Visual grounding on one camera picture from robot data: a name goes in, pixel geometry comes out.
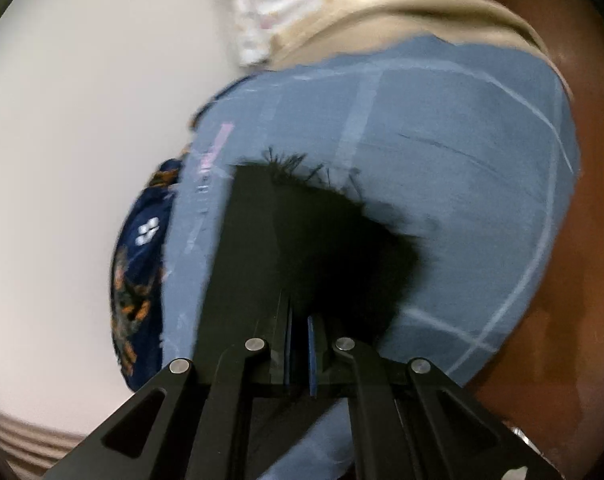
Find navy floral blanket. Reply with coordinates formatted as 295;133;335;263
109;157;187;394

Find blue checked bedsheet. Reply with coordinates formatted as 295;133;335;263
159;35;583;480

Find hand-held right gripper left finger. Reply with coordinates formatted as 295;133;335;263
42;291;295;480

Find beige cloth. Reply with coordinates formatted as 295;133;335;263
269;0;577;103

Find white dotted cloth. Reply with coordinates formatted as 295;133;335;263
212;0;455;68

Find black pants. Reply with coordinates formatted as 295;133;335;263
194;146;429;391

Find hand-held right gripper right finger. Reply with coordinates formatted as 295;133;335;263
307;315;564;480

